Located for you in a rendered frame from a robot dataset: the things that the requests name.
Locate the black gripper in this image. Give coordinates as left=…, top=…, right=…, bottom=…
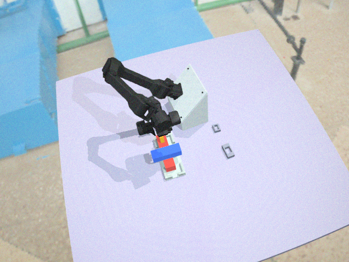
left=136, top=110, right=181, bottom=136

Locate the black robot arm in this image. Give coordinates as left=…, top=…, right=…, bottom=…
left=102, top=57, right=183, bottom=137

